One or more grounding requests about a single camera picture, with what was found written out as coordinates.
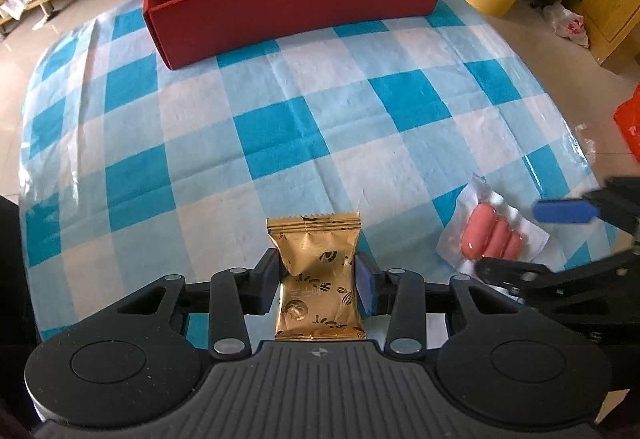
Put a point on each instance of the white red printed plastic bag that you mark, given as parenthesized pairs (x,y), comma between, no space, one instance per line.
(570,24)

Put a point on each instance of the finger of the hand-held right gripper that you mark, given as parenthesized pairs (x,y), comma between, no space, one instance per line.
(560,211)
(550,286)

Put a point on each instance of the blue white checkered tablecloth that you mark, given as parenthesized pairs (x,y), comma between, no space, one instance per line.
(300,119)

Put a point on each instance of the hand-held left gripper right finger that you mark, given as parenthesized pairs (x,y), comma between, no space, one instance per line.
(365,284)

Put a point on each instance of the orange plastic bag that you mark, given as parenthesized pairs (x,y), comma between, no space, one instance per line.
(631,129)

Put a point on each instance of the gold snack packet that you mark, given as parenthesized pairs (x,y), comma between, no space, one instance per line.
(320,244)

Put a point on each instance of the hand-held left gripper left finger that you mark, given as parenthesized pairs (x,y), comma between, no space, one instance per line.
(267,281)

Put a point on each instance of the clear sausage packet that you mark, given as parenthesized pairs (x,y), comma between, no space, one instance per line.
(490,234)

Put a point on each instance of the black furniture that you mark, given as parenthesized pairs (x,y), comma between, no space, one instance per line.
(12,269)

